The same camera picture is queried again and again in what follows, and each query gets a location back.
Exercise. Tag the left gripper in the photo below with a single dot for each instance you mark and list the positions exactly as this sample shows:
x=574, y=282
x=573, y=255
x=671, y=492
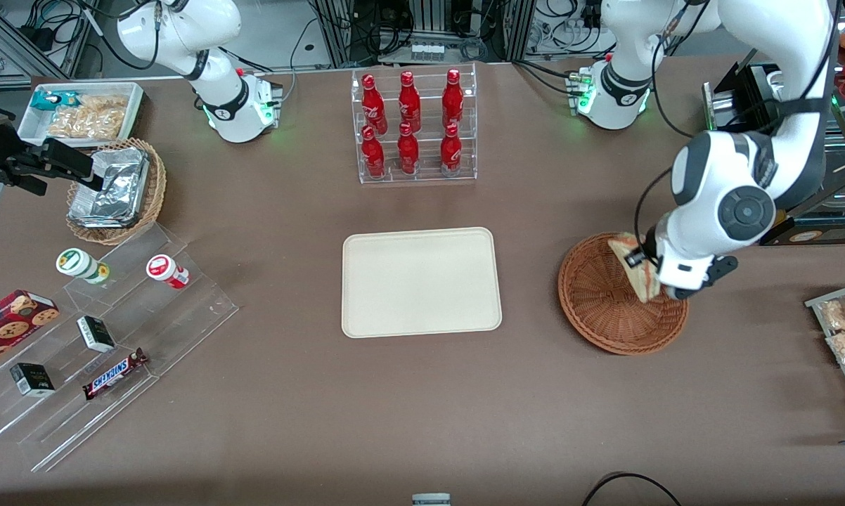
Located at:
x=652, y=251

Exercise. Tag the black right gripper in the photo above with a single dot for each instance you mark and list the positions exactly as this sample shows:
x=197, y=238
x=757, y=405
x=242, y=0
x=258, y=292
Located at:
x=16, y=168

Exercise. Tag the triangle sandwich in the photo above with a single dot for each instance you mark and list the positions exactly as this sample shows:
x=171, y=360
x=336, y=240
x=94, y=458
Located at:
x=644, y=284

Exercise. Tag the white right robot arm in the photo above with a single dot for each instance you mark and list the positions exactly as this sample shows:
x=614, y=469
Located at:
x=183, y=35

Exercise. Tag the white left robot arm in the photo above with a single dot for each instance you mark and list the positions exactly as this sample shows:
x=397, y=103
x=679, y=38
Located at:
x=718, y=183

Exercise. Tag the grey snack tray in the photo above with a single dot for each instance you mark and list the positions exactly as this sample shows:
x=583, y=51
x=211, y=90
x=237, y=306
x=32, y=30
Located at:
x=32, y=130
x=815, y=303

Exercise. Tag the round brown wicker basket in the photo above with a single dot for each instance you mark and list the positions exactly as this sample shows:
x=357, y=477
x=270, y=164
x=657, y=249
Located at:
x=605, y=316

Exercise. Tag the tan wicker basket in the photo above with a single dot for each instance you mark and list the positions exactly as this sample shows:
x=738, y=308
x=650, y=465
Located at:
x=155, y=190

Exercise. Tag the cream plastic serving tray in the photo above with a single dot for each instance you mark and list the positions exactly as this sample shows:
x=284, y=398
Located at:
x=422, y=281

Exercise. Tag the silver foil packet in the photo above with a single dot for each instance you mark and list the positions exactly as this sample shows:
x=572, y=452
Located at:
x=99, y=211
x=120, y=176

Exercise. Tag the teal snack packet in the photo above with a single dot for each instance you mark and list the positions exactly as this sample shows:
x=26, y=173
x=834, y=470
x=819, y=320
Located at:
x=50, y=100

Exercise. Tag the small bottle with green cap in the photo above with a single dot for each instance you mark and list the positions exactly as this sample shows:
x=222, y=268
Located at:
x=78, y=263

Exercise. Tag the small bottle with red cap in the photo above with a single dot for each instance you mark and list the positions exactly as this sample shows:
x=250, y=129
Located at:
x=166, y=270

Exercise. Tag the red cookie box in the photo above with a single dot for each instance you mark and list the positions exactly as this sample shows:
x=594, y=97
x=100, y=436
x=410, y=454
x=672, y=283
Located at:
x=8, y=327

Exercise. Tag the small black box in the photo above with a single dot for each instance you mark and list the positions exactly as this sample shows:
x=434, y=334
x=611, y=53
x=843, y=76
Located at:
x=32, y=379
x=95, y=334

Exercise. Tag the clear acrylic stepped display stand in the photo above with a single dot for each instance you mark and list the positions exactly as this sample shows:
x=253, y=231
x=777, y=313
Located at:
x=183, y=316

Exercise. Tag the Snickers chocolate bar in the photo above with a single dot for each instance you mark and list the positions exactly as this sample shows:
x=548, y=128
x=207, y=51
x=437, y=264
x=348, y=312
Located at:
x=113, y=374

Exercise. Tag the red cola bottle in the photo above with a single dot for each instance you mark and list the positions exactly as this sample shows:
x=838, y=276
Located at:
x=450, y=151
x=453, y=98
x=409, y=102
x=373, y=154
x=408, y=151
x=373, y=105

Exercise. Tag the clear acrylic bottle rack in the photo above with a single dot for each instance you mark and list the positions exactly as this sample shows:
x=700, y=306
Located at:
x=429, y=176

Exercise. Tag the grey power strip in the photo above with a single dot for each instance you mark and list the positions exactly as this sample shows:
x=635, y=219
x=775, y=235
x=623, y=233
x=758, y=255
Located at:
x=427, y=52

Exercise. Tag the small grey device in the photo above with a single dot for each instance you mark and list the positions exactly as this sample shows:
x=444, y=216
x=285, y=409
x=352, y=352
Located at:
x=431, y=500

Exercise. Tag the aluminium frame rail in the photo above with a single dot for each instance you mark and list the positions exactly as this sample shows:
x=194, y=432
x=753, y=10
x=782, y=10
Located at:
x=22, y=49

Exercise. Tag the aluminium frame post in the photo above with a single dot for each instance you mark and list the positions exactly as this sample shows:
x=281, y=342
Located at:
x=519, y=31
x=338, y=31

